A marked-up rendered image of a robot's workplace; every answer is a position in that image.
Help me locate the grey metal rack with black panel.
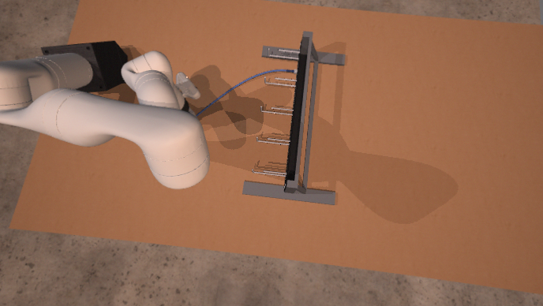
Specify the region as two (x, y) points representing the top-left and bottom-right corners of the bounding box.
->
(243, 31), (346, 205)

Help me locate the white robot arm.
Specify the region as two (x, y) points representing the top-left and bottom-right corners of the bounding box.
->
(0, 50), (210, 189)

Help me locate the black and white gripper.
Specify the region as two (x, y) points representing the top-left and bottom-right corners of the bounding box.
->
(176, 72), (200, 117)

